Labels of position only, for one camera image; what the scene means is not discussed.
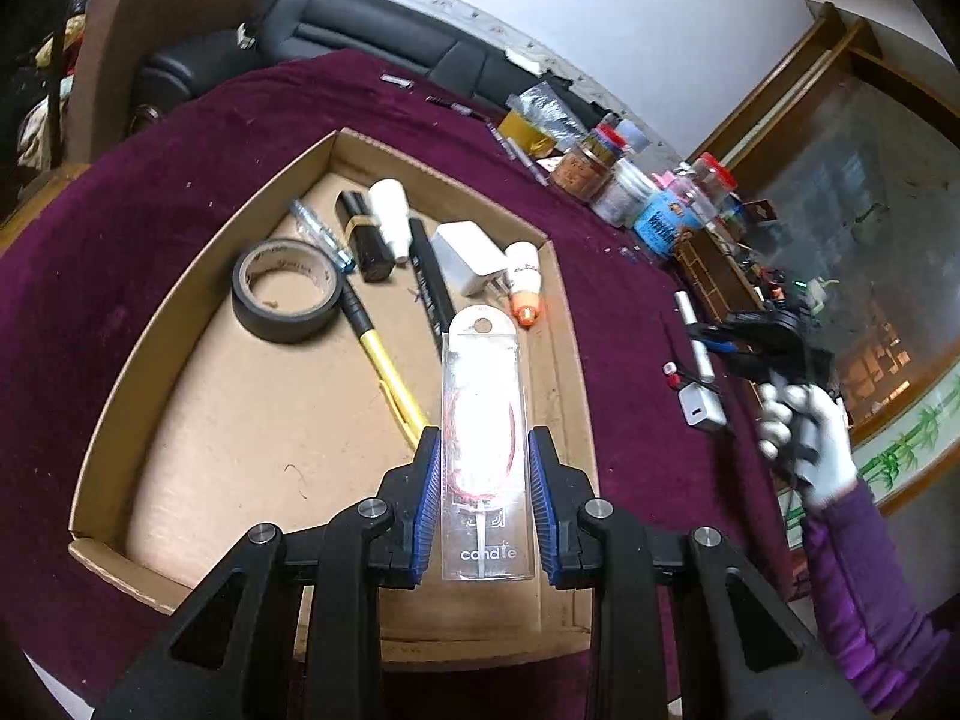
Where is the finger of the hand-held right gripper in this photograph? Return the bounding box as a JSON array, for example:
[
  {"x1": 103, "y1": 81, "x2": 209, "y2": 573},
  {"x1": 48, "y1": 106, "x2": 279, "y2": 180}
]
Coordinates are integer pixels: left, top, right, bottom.
[{"x1": 684, "y1": 319, "x2": 740, "y2": 355}]

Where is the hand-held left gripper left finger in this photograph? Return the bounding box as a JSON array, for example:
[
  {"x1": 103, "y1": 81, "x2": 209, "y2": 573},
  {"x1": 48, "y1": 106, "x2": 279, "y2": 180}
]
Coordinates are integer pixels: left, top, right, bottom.
[{"x1": 94, "y1": 426, "x2": 443, "y2": 720}]

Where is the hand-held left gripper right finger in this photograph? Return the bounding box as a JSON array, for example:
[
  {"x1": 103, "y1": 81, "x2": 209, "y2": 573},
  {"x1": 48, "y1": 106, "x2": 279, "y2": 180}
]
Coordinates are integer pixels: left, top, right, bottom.
[{"x1": 527, "y1": 426, "x2": 856, "y2": 720}]

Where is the white stick tube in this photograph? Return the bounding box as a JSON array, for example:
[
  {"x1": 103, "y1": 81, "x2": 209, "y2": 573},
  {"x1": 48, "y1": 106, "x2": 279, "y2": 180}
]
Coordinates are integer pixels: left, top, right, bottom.
[{"x1": 673, "y1": 291, "x2": 719, "y2": 385}]

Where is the clear candle package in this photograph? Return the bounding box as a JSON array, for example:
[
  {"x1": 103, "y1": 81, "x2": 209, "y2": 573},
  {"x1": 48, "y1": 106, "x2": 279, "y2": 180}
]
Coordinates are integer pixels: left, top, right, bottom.
[{"x1": 442, "y1": 307, "x2": 539, "y2": 582}]

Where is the yellow pen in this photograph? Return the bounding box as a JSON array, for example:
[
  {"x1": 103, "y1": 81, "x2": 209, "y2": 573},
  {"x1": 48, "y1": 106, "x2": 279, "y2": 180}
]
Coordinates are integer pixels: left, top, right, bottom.
[{"x1": 341, "y1": 281, "x2": 428, "y2": 447}]

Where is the white glue bottle orange cap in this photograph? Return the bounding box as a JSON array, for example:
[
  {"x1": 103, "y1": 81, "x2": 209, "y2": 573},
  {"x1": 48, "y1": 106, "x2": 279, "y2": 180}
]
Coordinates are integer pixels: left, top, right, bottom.
[{"x1": 504, "y1": 241, "x2": 547, "y2": 329}]

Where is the shallow cardboard box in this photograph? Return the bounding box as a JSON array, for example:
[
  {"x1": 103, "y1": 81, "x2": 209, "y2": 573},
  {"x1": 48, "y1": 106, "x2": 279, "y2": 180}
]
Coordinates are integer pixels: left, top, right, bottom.
[{"x1": 67, "y1": 129, "x2": 601, "y2": 661}]

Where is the white plug charger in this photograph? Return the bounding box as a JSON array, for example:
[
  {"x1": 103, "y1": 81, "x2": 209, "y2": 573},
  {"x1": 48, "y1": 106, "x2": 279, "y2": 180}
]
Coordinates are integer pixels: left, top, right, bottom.
[{"x1": 433, "y1": 221, "x2": 512, "y2": 297}]

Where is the black tape roll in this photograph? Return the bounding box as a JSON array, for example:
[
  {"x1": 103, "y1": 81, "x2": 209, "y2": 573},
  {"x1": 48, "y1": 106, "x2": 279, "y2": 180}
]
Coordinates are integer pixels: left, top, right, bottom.
[{"x1": 231, "y1": 238, "x2": 344, "y2": 344}]

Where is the black lipstick tube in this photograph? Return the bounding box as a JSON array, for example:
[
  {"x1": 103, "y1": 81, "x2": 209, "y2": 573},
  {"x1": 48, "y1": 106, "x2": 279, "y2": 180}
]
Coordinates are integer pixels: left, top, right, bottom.
[{"x1": 335, "y1": 191, "x2": 392, "y2": 284}]

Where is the clear pen blue tip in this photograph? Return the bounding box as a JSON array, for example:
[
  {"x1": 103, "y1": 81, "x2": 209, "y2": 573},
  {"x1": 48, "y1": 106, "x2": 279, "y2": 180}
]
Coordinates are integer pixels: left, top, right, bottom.
[{"x1": 289, "y1": 199, "x2": 357, "y2": 275}]

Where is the white plastic dropper bottle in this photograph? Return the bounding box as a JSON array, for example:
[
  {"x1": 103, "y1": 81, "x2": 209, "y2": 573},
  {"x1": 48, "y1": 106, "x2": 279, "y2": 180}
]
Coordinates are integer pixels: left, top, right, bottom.
[{"x1": 369, "y1": 178, "x2": 415, "y2": 265}]

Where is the person's right forearm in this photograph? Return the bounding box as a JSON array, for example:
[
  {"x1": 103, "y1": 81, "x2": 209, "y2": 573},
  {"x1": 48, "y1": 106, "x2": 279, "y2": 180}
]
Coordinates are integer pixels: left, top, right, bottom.
[{"x1": 802, "y1": 480, "x2": 953, "y2": 717}]

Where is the person's right hand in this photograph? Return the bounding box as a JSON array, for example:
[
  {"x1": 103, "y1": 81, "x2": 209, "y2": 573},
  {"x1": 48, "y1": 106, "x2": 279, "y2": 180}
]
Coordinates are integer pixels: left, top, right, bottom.
[{"x1": 756, "y1": 382, "x2": 860, "y2": 511}]

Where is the flat white charger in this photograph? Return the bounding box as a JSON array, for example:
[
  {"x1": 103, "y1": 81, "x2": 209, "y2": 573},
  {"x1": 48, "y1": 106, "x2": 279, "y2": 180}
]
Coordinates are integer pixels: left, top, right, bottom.
[{"x1": 679, "y1": 382, "x2": 728, "y2": 432}]

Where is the blue label jar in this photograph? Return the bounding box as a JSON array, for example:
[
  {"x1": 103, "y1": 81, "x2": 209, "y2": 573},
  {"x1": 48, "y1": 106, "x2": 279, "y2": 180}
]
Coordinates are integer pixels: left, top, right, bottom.
[{"x1": 634, "y1": 187, "x2": 706, "y2": 263}]

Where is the clear jar red lid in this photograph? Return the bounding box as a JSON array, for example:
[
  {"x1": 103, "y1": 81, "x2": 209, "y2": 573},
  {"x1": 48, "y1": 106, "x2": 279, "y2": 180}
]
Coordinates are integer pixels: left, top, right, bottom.
[{"x1": 690, "y1": 152, "x2": 740, "y2": 222}]

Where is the wooden cabinet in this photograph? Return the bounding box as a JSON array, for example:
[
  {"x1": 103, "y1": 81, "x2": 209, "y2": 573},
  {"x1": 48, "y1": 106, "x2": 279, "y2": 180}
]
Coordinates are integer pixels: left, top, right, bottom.
[{"x1": 675, "y1": 0, "x2": 960, "y2": 518}]

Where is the white tub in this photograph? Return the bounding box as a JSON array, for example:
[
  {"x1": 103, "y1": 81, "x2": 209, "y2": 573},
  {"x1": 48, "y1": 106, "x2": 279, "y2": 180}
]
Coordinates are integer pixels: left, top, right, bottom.
[{"x1": 591, "y1": 157, "x2": 653, "y2": 230}]

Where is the silver foil bag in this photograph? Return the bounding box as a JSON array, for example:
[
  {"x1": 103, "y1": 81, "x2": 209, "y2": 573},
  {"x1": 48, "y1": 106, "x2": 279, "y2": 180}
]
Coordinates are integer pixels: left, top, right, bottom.
[{"x1": 506, "y1": 86, "x2": 586, "y2": 143}]

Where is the maroon velvet tablecloth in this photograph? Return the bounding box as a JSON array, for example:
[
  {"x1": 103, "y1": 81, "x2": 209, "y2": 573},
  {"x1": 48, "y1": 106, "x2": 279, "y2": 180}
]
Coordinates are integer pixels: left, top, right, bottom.
[{"x1": 0, "y1": 49, "x2": 796, "y2": 720}]

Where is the black leather sofa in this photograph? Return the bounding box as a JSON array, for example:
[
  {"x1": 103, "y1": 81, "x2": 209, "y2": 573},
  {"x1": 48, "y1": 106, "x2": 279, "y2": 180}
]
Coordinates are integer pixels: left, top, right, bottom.
[{"x1": 135, "y1": 0, "x2": 571, "y2": 117}]

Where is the brown chair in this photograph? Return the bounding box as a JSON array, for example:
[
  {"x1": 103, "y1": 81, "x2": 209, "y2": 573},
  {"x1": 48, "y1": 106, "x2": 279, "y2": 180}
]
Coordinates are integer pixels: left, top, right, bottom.
[{"x1": 64, "y1": 0, "x2": 286, "y2": 166}]

